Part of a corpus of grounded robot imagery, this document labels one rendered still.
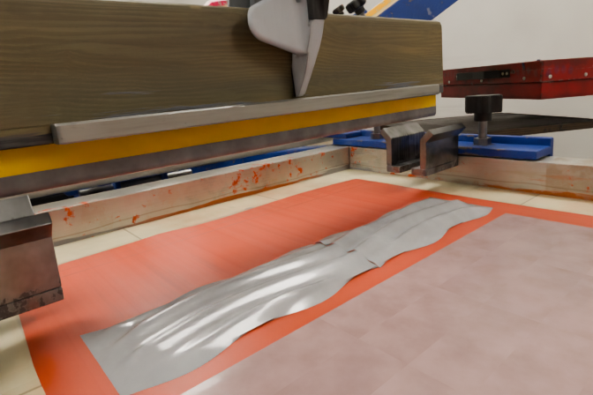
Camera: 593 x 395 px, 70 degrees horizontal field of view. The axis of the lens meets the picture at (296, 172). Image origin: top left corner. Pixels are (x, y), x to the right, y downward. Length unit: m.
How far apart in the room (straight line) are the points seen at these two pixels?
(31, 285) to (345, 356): 0.17
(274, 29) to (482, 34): 2.21
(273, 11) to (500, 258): 0.23
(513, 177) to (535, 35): 1.87
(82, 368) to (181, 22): 0.20
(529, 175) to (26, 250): 0.46
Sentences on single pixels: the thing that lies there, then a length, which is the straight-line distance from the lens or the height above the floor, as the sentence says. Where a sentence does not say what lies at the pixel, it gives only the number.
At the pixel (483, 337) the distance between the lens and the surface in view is 0.25.
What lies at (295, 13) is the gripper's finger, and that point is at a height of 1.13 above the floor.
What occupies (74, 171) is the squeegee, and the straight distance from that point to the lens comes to 0.26.
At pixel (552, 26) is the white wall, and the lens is 2.35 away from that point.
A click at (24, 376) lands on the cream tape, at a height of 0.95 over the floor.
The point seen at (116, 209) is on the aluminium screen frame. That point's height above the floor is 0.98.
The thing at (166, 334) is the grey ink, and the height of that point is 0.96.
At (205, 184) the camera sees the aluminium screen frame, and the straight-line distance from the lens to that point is 0.50.
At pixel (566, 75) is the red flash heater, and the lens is 1.18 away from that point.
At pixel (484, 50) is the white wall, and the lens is 2.46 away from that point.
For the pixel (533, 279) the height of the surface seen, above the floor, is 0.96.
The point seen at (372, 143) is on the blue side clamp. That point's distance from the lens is 0.62.
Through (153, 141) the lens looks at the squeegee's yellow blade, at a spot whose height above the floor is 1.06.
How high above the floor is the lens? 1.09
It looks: 12 degrees down
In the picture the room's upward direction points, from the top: 4 degrees counter-clockwise
